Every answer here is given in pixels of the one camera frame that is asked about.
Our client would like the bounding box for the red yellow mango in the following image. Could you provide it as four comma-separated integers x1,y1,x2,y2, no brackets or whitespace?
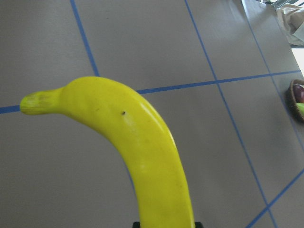
293,84,304,103

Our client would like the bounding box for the yellow banana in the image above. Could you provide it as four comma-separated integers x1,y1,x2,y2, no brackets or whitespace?
20,76,195,228

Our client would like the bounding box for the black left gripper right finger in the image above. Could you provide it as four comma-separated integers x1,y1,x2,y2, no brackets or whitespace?
195,222,203,228

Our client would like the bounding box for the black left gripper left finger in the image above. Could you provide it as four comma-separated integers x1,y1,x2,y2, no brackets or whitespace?
132,221,141,228

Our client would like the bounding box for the beige cloth bag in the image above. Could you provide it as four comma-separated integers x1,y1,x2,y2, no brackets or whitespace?
276,4,304,46

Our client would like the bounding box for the woven wicker basket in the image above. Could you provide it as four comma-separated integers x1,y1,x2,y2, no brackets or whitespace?
285,79,304,123

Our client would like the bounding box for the green pear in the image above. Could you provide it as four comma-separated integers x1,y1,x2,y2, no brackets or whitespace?
296,103,304,116

